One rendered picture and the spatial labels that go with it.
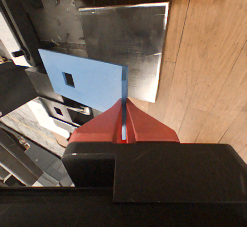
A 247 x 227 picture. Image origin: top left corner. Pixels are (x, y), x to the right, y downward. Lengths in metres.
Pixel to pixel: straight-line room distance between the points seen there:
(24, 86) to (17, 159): 0.31
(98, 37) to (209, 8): 0.18
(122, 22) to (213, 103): 0.22
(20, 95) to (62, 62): 0.41
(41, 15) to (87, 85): 0.27
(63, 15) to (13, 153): 0.29
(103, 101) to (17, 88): 0.45
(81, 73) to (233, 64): 0.22
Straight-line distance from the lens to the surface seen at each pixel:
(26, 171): 0.36
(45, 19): 0.40
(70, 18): 0.34
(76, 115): 0.39
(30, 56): 0.36
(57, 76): 0.21
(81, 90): 0.18
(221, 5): 0.24
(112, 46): 0.26
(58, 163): 5.69
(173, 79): 0.26
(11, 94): 0.57
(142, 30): 0.23
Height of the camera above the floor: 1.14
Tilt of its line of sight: 44 degrees down
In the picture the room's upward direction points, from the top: 142 degrees counter-clockwise
